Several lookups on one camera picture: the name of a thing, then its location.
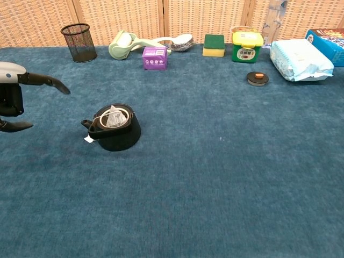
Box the white long-handled spoon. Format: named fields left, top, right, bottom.
left=146, top=37, right=175, bottom=45

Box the small purple box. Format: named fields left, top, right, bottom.
left=142, top=46, right=168, bottom=71

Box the patterned ceramic bowl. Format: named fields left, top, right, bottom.
left=169, top=33, right=195, bottom=52

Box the large blue cookie box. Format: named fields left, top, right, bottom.
left=305, top=28, right=344, bottom=68

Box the black teapot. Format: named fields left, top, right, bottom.
left=80, top=103, right=142, bottom=152

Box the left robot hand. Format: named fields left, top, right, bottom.
left=0, top=61, right=71, bottom=134

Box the green jar with yellow lid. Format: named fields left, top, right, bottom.
left=231, top=31, right=264, bottom=64

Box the blue carpet table cover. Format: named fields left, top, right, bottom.
left=0, top=43, right=344, bottom=258

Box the wicker folding screen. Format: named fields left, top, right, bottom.
left=0, top=0, right=344, bottom=49

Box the clear plastic water bottle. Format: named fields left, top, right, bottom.
left=261, top=0, right=288, bottom=47

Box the black teapot lid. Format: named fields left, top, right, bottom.
left=246, top=71, right=269, bottom=87

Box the green and yellow sponge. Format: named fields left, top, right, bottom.
left=202, top=34, right=226, bottom=58

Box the light blue tissue pack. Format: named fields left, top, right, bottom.
left=269, top=39, right=335, bottom=82

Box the instant noodle cup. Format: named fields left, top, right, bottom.
left=230, top=25, right=255, bottom=34

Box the pyramid tea bag with string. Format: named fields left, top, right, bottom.
left=83, top=105, right=129, bottom=144

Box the black mesh pen holder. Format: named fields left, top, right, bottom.
left=60, top=23, right=98, bottom=63

